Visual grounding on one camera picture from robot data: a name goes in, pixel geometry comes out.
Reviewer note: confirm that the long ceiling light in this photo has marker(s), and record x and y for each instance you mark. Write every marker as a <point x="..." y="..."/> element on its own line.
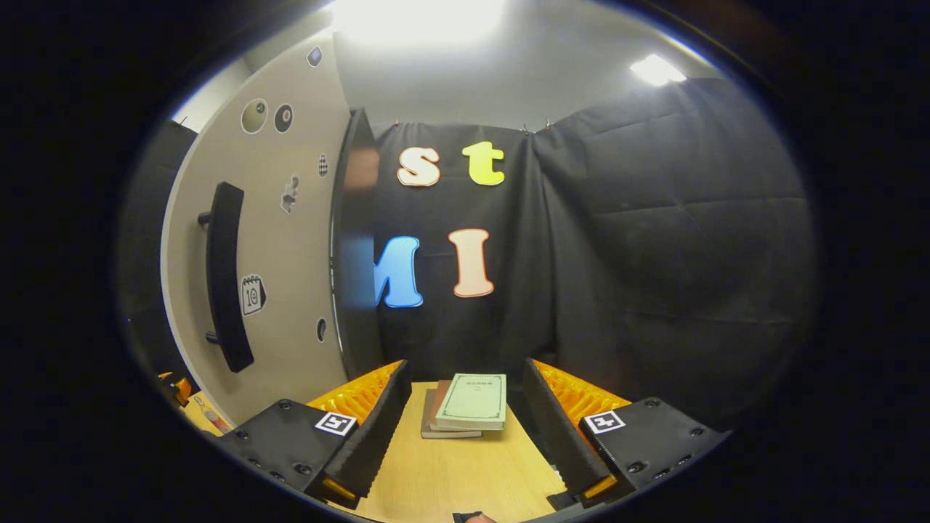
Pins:
<point x="418" y="18"/>
<point x="656" y="70"/>

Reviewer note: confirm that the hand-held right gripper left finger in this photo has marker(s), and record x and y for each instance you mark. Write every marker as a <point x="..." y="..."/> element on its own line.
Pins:
<point x="374" y="443"/>

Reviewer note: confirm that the dark grey cabinet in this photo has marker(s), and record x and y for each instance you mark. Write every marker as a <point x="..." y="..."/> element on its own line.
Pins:
<point x="360" y="290"/>

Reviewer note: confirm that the brown book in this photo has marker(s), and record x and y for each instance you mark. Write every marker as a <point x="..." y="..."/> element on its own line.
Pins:
<point x="434" y="407"/>

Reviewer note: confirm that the beige cabinet door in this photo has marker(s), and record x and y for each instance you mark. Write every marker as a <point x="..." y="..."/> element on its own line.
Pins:
<point x="298" y="290"/>

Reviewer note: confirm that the clear bottle with pink label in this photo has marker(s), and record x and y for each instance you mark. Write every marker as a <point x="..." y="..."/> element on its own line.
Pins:
<point x="213" y="418"/>

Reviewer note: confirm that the green book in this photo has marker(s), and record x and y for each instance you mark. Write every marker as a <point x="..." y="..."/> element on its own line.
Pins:
<point x="472" y="401"/>

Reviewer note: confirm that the beige book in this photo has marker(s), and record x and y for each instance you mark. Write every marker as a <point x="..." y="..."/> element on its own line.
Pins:
<point x="443" y="435"/>

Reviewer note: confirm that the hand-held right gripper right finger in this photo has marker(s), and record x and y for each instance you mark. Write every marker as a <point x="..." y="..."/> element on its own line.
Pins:
<point x="556" y="436"/>

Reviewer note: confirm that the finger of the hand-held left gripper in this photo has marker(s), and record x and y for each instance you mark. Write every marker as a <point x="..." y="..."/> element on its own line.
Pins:
<point x="180" y="388"/>

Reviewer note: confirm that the black backdrop cloth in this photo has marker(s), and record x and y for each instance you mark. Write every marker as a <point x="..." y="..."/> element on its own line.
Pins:
<point x="654" y="254"/>

